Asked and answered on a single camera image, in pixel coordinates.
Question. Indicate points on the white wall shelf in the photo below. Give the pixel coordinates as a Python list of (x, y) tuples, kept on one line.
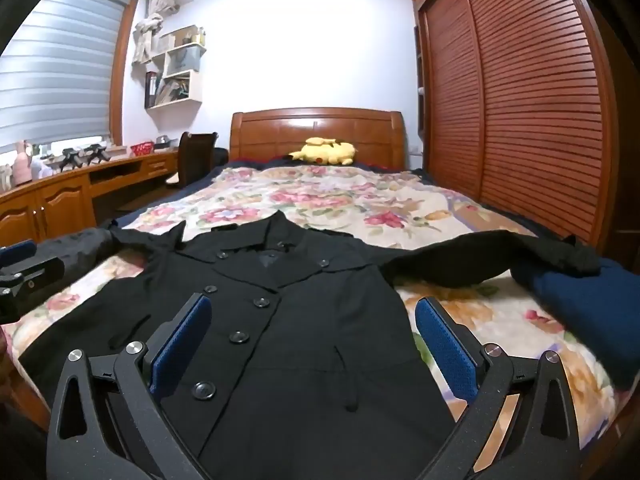
[(192, 90)]

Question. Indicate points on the black binder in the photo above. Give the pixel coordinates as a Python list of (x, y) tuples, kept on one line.
[(151, 87)]

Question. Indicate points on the metal bowl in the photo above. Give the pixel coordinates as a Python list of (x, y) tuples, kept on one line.
[(162, 141)]

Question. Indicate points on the wooden louvered wardrobe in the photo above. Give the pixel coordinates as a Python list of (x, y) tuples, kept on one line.
[(525, 85)]

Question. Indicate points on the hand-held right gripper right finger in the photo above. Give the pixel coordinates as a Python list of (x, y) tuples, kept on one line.
[(445, 347)]

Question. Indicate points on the beige hanging fabric decoration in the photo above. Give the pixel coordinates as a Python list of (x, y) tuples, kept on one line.
[(150, 30)]

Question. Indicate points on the yellow plush toy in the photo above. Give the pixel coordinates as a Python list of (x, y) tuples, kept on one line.
[(325, 151)]

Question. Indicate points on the grey window blind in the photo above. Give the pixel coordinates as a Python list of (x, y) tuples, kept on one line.
[(55, 70)]

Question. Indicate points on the floral blanket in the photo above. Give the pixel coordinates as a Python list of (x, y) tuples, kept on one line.
[(325, 195)]

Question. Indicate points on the black stand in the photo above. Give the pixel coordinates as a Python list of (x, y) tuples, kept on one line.
[(96, 154), (70, 159)]

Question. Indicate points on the black buttoned coat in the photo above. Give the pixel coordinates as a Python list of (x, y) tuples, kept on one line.
[(300, 360)]

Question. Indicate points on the red basket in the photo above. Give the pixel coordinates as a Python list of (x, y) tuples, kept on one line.
[(142, 148)]

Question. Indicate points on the navy blue cloth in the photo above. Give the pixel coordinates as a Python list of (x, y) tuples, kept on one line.
[(575, 310)]

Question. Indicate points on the dark brown chair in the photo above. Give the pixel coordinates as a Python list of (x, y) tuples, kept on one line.
[(192, 157)]

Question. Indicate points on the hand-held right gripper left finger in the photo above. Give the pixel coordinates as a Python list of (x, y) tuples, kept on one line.
[(184, 342)]

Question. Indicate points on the wooden desk cabinet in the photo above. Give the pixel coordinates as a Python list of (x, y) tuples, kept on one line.
[(60, 200)]

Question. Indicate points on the pink vase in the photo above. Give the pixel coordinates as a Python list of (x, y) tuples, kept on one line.
[(22, 167)]

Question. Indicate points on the wooden bed headboard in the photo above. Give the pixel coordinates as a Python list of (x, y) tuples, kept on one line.
[(280, 130)]

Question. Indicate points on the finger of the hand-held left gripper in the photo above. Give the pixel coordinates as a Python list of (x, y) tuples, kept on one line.
[(17, 251), (30, 285)]

